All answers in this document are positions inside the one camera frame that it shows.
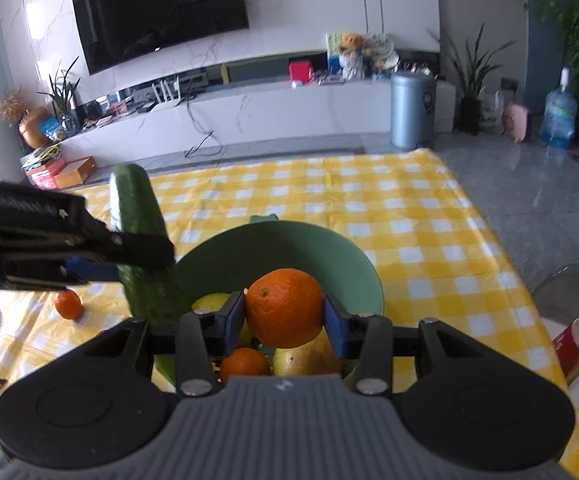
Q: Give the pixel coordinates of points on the blue water jug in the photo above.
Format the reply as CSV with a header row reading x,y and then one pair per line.
x,y
559,115

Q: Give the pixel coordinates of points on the small potted grass plant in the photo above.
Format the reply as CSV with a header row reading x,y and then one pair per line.
x,y
60,95

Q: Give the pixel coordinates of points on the red box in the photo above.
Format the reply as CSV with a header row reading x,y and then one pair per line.
x,y
301,71

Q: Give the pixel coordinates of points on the small orange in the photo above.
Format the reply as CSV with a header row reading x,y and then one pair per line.
x,y
68,304

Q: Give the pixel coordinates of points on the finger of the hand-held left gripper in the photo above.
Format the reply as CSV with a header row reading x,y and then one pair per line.
x,y
92,271
139,250

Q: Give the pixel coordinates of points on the white plastic bag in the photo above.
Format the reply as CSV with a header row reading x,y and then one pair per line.
x,y
492,112

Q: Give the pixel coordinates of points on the tall potted long-leaf plant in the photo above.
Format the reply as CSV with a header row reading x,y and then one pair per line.
x,y
471,110

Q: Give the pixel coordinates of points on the brown-yellow pear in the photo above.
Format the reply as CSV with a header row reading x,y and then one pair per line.
x,y
304,358

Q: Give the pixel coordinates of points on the white router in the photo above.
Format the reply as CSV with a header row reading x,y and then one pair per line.
x,y
165,95

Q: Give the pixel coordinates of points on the brown teddy bear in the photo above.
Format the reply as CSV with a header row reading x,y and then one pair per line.
x,y
351,44

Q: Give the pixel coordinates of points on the round paper fan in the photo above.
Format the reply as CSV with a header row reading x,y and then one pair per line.
x,y
382,50

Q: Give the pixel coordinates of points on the large orange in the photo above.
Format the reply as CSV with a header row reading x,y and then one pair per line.
x,y
283,307
244,365

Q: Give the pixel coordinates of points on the grey metal trash can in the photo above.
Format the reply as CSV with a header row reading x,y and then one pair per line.
x,y
413,110

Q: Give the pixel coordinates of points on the black wall television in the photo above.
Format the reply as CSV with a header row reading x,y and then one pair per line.
x,y
159,10

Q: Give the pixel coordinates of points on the yellow checked tablecloth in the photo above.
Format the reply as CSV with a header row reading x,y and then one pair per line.
x,y
394,210

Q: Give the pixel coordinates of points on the pink box stack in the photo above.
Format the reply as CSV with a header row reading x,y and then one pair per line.
x,y
42,170

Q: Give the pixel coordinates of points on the pink heater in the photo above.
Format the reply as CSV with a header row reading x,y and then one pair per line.
x,y
515,122

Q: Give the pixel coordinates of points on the red paper cup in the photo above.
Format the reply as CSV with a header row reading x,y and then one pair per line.
x,y
572,347

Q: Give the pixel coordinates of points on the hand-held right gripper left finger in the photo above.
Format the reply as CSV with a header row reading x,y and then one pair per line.
x,y
234,320

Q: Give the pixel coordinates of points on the green picture book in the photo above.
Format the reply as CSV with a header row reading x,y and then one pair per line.
x,y
332,47

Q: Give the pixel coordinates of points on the orange cardboard box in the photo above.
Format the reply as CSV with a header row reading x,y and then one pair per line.
x,y
75,172

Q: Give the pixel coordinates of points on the clear glass chair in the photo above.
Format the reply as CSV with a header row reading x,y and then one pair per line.
x,y
564,280

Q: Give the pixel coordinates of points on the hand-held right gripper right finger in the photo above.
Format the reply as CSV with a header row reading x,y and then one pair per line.
x,y
333,322

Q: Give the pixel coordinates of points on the green colander bowl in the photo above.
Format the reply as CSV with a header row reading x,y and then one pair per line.
x,y
319,255

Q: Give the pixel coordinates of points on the golden gourd vase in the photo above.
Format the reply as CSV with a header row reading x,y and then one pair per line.
x,y
33,130

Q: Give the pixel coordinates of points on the wall outlet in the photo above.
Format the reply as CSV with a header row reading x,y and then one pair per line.
x,y
508,82

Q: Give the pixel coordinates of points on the white marble television cabinet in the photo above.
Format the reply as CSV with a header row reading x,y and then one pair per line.
x,y
279,110

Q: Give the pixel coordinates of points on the green cucumber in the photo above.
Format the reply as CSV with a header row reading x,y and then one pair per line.
x,y
137,200

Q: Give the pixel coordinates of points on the dried flowers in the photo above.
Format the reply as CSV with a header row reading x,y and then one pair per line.
x,y
10,105

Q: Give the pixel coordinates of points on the potted vine plant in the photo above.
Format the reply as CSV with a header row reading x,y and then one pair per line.
x,y
577,25

